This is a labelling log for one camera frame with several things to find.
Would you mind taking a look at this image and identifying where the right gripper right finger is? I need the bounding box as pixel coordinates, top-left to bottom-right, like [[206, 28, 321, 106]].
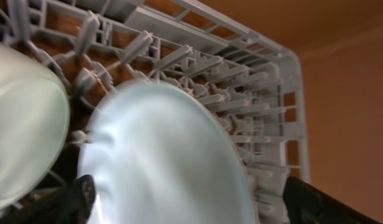
[[282, 176, 379, 224]]

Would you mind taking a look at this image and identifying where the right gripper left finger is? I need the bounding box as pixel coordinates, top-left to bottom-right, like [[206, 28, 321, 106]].
[[0, 175, 96, 224]]

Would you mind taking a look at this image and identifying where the light blue plate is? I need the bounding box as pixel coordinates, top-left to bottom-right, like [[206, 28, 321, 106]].
[[78, 81, 255, 224]]

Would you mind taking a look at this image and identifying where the mint green bowl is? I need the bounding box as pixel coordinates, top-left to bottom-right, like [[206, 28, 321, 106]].
[[0, 43, 70, 209]]

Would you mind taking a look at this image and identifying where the grey dishwasher rack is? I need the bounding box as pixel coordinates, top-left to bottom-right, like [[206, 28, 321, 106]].
[[0, 0, 310, 223]]

